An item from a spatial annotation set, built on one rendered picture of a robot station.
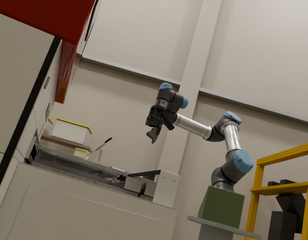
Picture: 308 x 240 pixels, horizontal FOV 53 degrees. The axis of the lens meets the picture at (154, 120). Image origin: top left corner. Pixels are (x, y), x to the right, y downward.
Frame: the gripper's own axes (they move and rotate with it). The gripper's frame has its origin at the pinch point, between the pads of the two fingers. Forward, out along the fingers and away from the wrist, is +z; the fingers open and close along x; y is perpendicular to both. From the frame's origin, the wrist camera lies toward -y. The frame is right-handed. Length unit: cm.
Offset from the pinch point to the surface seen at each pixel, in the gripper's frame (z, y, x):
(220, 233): 38, -35, 29
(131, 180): 26.1, 11.7, 21.7
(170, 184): 24.5, -0.2, 40.0
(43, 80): 9, 59, 66
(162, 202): 32, 1, 40
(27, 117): 22, 59, 66
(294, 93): -211, -276, -225
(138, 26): -252, -6, -300
